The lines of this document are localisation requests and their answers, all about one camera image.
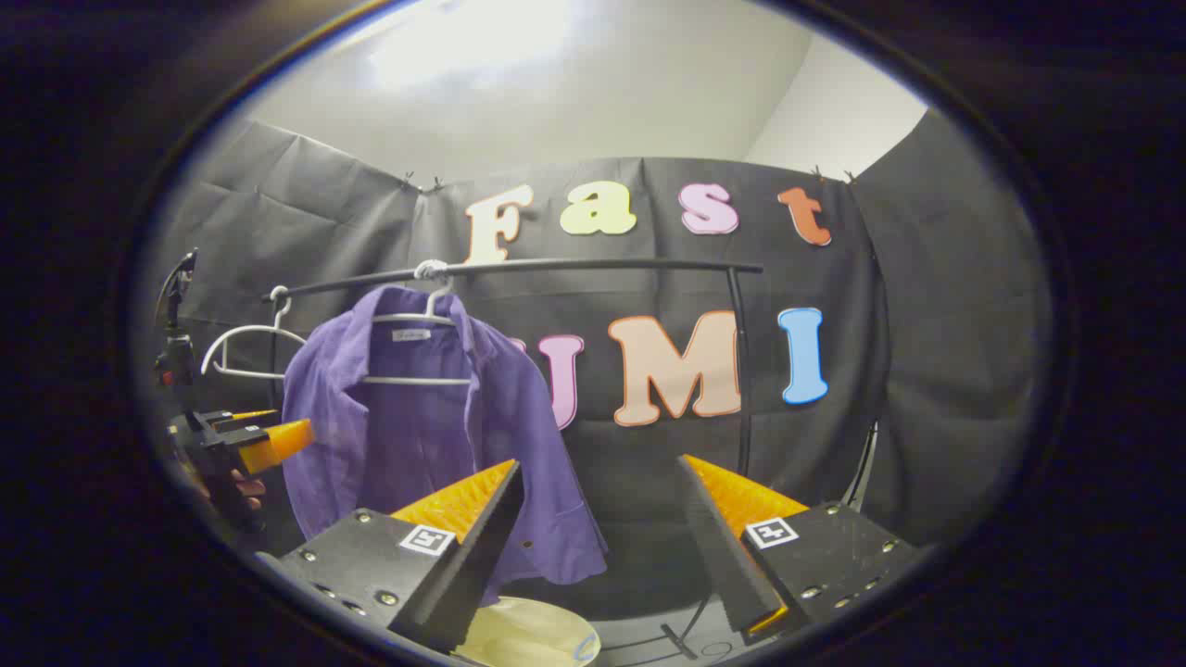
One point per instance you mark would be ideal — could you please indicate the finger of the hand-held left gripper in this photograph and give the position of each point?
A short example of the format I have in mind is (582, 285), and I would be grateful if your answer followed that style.
(222, 420)
(273, 445)

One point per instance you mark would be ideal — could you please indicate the cream fabric laundry hamper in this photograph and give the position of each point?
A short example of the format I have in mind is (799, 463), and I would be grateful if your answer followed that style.
(519, 635)

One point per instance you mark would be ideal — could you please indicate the black metal clothes rack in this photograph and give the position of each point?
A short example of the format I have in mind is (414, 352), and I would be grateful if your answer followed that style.
(602, 264)

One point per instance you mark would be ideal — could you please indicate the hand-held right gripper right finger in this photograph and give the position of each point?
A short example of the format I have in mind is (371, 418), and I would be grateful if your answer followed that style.
(727, 556)

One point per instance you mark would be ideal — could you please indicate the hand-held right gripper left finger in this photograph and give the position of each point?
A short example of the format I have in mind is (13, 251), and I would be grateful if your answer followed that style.
(473, 565)

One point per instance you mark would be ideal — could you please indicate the white plastic clothes hanger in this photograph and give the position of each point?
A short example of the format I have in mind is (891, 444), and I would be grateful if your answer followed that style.
(417, 380)
(250, 373)

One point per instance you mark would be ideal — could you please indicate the clear tape wrap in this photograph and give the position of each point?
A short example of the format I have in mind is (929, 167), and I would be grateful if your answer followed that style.
(431, 270)

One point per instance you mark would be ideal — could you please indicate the black tripod stand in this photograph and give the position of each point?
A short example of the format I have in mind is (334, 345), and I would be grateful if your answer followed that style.
(176, 357)

